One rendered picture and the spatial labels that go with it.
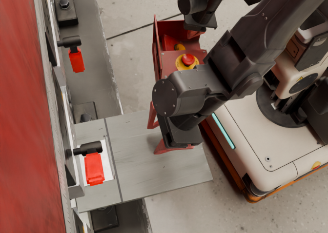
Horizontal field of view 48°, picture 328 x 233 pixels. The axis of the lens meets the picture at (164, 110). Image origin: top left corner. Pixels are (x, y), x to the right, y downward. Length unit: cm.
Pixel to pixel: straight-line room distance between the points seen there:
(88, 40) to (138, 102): 93
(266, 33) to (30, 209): 37
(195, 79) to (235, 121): 110
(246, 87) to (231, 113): 110
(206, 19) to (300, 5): 63
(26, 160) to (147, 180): 49
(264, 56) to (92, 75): 56
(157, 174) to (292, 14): 40
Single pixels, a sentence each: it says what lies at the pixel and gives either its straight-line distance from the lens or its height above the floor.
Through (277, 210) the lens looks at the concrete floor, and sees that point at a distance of 185.
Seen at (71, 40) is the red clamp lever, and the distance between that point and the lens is 65.
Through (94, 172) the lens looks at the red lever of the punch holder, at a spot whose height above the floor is 125.
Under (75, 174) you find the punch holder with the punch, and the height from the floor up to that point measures 119.
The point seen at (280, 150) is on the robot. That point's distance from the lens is 163.
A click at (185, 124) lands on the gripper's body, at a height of 113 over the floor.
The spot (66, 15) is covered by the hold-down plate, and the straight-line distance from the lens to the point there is 107.
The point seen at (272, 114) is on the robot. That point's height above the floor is 27.
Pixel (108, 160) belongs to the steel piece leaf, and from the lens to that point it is 74.
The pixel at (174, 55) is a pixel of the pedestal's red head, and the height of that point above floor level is 78.
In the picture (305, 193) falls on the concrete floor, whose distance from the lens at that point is 192.
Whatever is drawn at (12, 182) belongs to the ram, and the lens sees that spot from 21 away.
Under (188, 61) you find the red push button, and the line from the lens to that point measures 109.
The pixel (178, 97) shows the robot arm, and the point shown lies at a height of 125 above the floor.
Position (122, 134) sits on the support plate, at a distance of 76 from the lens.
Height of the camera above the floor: 169
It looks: 62 degrees down
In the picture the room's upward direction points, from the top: 8 degrees clockwise
